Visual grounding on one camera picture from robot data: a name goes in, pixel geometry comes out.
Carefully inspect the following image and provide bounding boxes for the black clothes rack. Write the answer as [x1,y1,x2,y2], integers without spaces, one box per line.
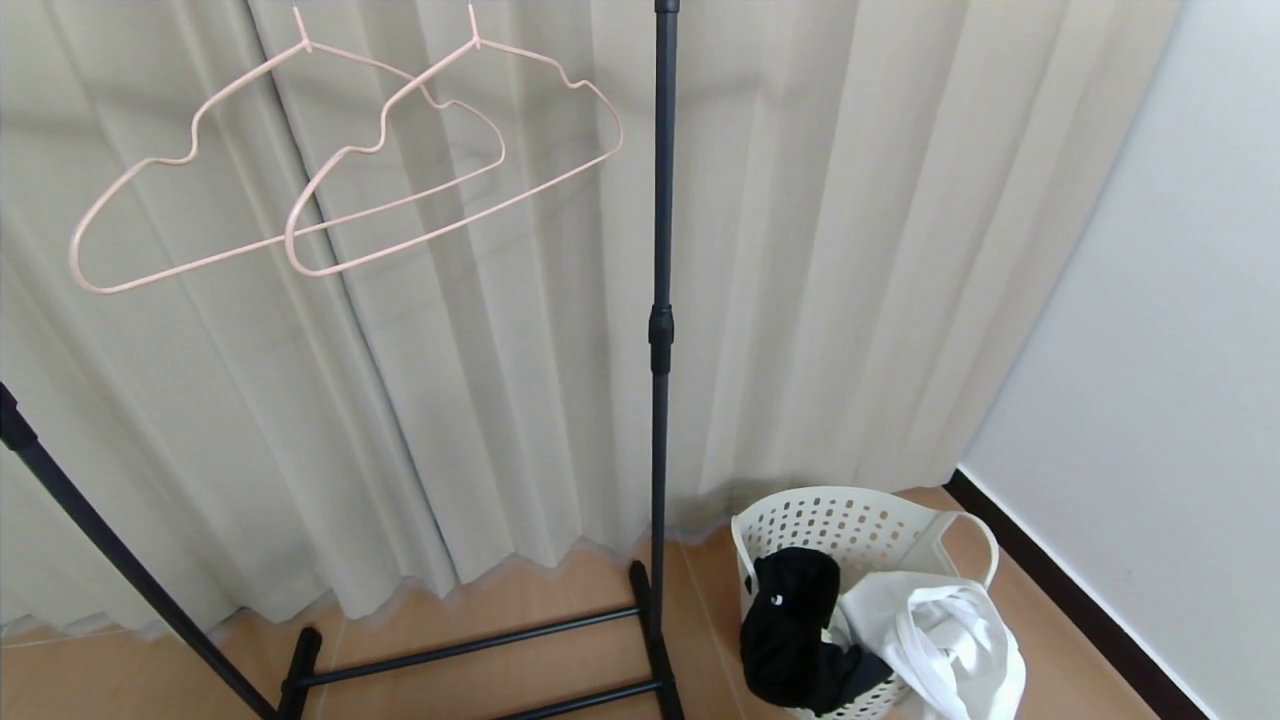
[0,0,686,720]

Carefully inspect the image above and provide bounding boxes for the white laundry basket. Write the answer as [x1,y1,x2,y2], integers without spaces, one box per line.
[731,487,1001,720]

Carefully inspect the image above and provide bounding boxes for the beige curtain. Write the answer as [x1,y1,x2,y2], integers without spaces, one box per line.
[0,0,1186,641]

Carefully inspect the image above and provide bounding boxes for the white printed t-shirt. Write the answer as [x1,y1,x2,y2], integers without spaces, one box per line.
[838,571,1027,720]

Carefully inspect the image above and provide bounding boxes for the pink clothes hanger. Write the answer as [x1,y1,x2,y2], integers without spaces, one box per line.
[285,5,624,278]
[68,8,506,295]

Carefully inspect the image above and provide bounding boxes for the black shorts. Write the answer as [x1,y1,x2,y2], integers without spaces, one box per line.
[740,547,894,717]

